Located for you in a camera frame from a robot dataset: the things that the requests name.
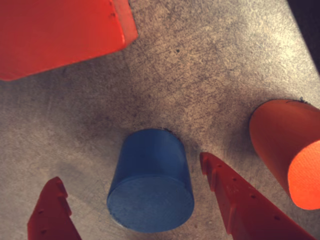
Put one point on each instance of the orange rounded triangle block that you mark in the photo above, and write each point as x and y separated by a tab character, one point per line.
287	140

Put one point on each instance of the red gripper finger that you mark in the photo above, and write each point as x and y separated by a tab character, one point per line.
51	215
250	215

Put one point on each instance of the red cube block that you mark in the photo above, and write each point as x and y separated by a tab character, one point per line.
57	35

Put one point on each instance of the blue cylinder block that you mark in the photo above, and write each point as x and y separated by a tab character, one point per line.
150	190

